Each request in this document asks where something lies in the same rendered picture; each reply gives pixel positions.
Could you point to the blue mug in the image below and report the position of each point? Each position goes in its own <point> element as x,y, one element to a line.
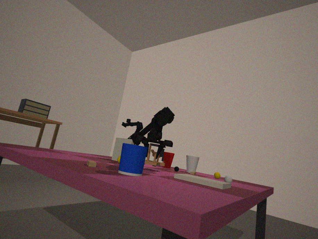
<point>132,159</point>

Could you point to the red cup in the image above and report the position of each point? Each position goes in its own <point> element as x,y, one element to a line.
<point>168,158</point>

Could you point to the beige flat bar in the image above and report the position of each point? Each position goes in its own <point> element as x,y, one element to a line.
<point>203,181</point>

